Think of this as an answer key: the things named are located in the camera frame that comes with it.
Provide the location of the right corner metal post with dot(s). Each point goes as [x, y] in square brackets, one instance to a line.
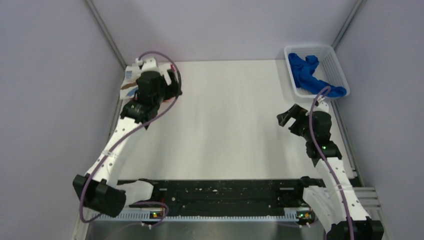
[348, 21]

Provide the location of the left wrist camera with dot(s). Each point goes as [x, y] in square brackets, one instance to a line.
[151, 64]

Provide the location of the white printed t-shirt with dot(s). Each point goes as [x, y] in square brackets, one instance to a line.
[129, 85]

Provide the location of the blue t-shirt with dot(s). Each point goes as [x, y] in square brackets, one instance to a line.
[303, 75]

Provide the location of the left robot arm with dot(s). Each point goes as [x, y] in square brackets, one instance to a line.
[98, 189]

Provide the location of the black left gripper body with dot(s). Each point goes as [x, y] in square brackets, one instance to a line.
[167, 92]

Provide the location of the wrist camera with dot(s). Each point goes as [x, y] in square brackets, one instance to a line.
[321, 105]
[151, 64]

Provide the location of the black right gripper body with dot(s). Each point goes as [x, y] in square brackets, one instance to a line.
[301, 126]

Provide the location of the white plastic basket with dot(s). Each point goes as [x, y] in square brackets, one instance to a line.
[329, 69]

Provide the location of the corner metal post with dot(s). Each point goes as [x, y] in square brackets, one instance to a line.
[94, 12]
[348, 21]

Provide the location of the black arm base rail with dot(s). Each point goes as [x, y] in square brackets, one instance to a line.
[231, 198]

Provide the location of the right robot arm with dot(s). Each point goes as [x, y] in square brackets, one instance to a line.
[336, 204]

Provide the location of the white slotted cable duct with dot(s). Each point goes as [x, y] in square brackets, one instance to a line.
[140, 215]

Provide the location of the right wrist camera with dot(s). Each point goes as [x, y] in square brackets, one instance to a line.
[321, 105]

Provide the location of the magenta folded t-shirt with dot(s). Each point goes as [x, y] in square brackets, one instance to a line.
[173, 68]

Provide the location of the left corner metal post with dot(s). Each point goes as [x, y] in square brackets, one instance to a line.
[94, 12]

